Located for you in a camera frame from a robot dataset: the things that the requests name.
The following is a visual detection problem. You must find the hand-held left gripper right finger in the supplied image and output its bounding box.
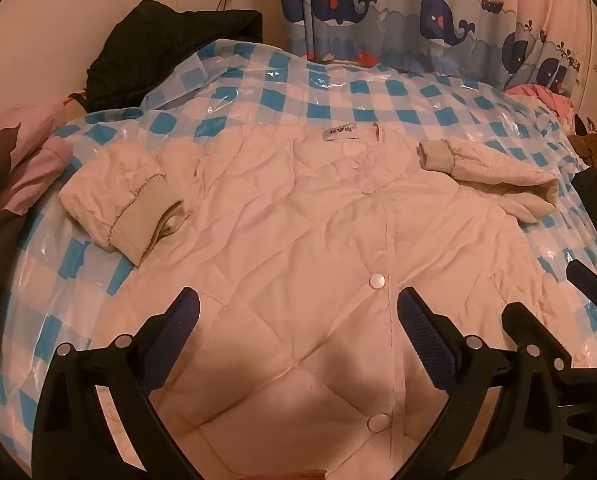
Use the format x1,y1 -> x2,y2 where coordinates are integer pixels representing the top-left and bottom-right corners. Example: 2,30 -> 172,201
393,286 -> 565,480

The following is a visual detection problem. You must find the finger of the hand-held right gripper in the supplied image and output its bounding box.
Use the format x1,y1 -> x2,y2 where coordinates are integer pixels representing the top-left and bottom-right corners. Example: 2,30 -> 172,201
501,302 -> 575,377
565,259 -> 597,312

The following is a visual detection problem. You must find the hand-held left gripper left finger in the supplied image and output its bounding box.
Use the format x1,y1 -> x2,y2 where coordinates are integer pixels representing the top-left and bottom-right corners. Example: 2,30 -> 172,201
32,287 -> 202,480

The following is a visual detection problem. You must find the white quilted jacket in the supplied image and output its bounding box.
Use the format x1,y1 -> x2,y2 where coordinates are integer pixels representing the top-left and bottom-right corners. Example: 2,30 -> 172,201
58,122 -> 562,480

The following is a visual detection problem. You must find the pink clothes pile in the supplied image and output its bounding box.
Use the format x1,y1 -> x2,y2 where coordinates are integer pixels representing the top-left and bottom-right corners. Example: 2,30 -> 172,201
503,82 -> 577,121

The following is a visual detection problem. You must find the dark cloth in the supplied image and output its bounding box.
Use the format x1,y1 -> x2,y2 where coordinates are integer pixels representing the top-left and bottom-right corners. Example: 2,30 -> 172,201
571,167 -> 597,243

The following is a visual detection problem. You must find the pink and brown hoodie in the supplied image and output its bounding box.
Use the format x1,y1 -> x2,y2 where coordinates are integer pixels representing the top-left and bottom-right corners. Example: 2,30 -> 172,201
0,62 -> 76,368

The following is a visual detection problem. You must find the blue checked plastic sheet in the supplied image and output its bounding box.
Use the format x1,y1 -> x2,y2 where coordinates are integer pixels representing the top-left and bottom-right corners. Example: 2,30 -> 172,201
0,37 -> 597,463

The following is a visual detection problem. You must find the black jacket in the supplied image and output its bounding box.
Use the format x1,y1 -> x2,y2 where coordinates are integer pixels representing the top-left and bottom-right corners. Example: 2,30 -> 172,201
86,0 -> 264,111

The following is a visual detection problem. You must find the whale print curtain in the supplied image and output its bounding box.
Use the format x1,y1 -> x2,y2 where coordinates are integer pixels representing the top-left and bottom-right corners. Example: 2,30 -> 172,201
277,0 -> 582,93

